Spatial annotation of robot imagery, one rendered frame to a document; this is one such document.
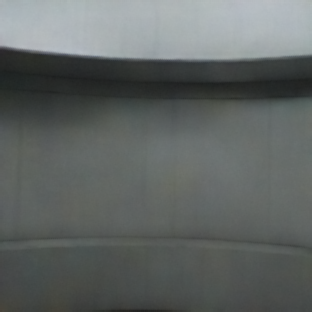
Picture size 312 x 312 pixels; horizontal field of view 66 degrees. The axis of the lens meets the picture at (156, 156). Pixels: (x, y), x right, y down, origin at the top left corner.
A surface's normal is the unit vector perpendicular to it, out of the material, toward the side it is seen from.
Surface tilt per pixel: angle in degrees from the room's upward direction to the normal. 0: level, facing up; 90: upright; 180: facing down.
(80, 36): 90
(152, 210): 90
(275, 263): 90
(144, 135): 90
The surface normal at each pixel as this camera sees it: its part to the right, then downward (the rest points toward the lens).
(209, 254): -0.12, -0.02
